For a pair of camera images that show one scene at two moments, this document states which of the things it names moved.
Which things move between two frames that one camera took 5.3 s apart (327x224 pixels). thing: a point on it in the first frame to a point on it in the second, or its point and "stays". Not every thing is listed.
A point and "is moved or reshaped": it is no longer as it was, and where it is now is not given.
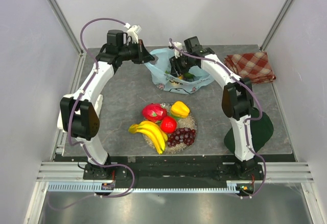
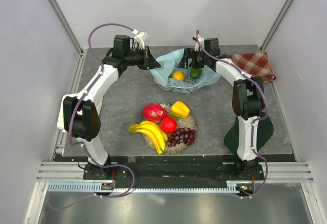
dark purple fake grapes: (184, 135) stays
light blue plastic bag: (159, 65) is moved or reshaped
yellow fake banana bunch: (154, 131) stays
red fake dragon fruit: (155, 112) stays
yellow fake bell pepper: (180, 109) stays
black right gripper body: (183, 63) to (198, 58)
